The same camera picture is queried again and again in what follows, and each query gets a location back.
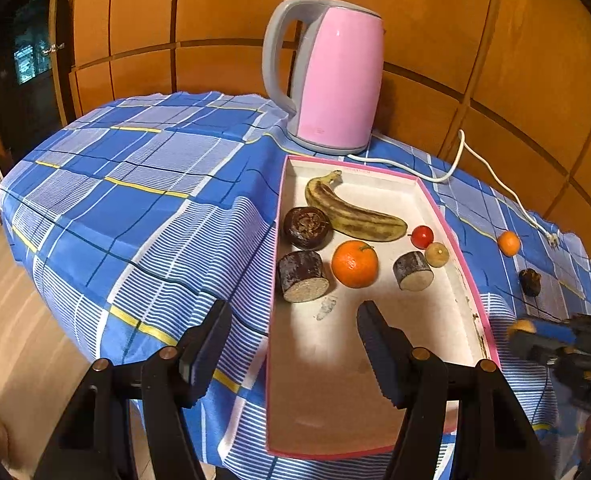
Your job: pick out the wooden panelled wardrobe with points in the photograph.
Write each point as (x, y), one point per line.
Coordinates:
(225, 10)

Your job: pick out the small yellowish round fruit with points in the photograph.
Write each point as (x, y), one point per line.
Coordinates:
(522, 327)
(436, 254)

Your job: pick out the orange tangerine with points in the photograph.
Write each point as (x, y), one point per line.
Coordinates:
(354, 264)
(509, 243)

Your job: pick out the dark glass door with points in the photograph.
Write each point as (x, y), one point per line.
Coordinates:
(25, 60)

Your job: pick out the dark brown round fruit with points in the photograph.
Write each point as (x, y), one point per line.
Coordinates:
(307, 227)
(530, 282)

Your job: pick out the white tray with pink rim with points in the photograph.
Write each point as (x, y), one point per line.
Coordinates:
(340, 350)

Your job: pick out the red cherry tomato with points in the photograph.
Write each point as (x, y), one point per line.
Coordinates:
(422, 236)

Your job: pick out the pink electric kettle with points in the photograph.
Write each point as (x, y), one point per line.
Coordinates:
(335, 75)

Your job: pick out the dark sugarcane piece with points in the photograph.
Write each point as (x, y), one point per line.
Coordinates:
(303, 277)
(413, 272)

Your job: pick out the spotted yellow banana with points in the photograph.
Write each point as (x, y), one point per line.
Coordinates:
(360, 222)

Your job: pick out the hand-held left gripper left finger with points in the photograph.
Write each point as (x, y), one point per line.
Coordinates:
(203, 365)

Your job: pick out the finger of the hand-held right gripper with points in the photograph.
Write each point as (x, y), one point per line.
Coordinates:
(550, 335)

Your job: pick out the blue plaid tablecloth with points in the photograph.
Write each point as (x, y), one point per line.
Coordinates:
(125, 210)

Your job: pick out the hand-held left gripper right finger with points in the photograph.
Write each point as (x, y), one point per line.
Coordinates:
(378, 350)

